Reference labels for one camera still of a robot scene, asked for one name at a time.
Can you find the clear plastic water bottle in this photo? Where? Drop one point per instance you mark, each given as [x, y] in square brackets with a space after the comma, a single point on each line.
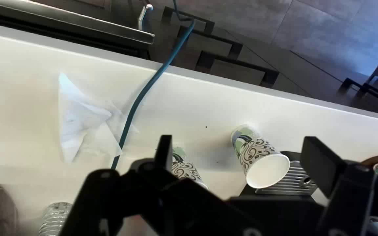
[54, 218]

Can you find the white paper napkin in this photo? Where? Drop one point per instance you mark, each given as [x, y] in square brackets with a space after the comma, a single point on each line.
[82, 115]

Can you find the patterned paper coffee cup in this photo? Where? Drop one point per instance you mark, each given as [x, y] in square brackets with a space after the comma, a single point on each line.
[265, 170]
[187, 170]

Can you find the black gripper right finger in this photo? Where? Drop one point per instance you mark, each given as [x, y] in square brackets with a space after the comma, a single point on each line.
[325, 165]

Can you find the black metal frame rail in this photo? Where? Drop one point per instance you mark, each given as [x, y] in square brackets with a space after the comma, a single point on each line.
[66, 28]

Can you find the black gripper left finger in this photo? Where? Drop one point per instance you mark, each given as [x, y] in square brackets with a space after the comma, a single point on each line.
[163, 152]

